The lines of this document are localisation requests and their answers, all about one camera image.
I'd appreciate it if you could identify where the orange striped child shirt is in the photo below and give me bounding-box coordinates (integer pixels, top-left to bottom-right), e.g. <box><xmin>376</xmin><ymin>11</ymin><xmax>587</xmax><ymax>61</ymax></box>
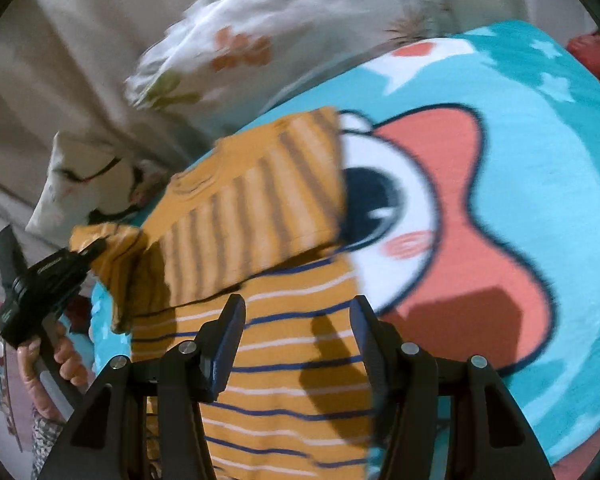
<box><xmin>69</xmin><ymin>107</ymin><xmax>372</xmax><ymax>479</ymax></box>

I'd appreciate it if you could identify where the patterned grey sleeve forearm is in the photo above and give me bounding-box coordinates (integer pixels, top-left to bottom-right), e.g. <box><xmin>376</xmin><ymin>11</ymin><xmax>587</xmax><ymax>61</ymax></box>
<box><xmin>31</xmin><ymin>410</ymin><xmax>65</xmax><ymax>480</ymax></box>

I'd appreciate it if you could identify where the person's left hand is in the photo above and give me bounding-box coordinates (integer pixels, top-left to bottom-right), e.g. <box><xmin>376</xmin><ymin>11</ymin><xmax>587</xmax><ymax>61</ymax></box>
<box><xmin>17</xmin><ymin>322</ymin><xmax>90</xmax><ymax>424</ymax></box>

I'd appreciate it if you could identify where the beige bed sheet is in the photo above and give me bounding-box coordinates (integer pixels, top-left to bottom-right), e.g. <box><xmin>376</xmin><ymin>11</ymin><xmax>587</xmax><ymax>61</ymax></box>
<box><xmin>0</xmin><ymin>0</ymin><xmax>229</xmax><ymax>259</ymax></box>

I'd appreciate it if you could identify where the white floral pillow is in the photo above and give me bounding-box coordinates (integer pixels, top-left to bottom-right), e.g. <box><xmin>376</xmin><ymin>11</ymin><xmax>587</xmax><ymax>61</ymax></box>
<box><xmin>124</xmin><ymin>0</ymin><xmax>453</xmax><ymax>133</ymax></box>

